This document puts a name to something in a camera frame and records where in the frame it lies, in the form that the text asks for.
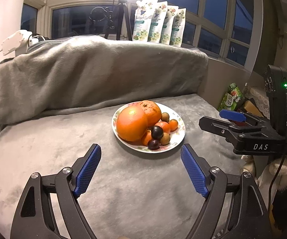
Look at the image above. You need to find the small kumquat orange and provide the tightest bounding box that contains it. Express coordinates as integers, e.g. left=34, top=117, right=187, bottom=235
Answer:
left=169, top=119, right=178, bottom=132

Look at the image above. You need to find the mandarin orange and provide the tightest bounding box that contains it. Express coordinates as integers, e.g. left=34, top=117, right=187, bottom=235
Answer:
left=155, top=121, right=171, bottom=134
left=141, top=129, right=152, bottom=146

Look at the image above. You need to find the brown kiwi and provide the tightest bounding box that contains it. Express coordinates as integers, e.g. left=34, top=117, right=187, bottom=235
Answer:
left=161, top=112, right=170, bottom=123
left=160, top=132, right=170, bottom=146

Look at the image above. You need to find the dark plum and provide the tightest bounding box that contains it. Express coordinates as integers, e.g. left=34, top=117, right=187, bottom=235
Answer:
left=147, top=139, right=160, bottom=150
left=151, top=125, right=164, bottom=140

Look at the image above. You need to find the large rough orange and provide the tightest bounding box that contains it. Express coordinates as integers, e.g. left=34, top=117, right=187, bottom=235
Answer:
left=139, top=100, right=162, bottom=127

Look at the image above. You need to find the large smooth orange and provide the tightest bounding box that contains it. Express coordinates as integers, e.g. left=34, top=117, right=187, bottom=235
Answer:
left=116, top=106, right=148, bottom=142

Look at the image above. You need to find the right white gloved hand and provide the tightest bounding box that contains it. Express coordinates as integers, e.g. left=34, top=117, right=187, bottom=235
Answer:
left=241, top=155, right=287, bottom=207

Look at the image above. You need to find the green snack box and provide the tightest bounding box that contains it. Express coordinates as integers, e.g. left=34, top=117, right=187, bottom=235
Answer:
left=218, top=83, right=244, bottom=112

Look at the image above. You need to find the floral white plate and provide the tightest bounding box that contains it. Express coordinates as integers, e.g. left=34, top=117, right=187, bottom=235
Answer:
left=111, top=101, right=186, bottom=154

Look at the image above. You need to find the refill pouch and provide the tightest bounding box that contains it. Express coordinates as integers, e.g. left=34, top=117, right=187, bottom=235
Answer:
left=170, top=8, right=186, bottom=47
left=132, top=0, right=158, bottom=42
left=160, top=5, right=178, bottom=45
left=148, top=1, right=168, bottom=43

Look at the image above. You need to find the grey fleece blanket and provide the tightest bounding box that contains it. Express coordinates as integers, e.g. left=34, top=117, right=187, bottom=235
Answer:
left=0, top=36, right=243, bottom=238

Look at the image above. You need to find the white power adapter device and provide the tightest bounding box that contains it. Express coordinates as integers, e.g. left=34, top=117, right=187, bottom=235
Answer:
left=1, top=30, right=46, bottom=56

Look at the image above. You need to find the black tracking camera box right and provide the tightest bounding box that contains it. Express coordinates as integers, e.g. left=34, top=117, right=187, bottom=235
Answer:
left=264, top=65, right=287, bottom=136

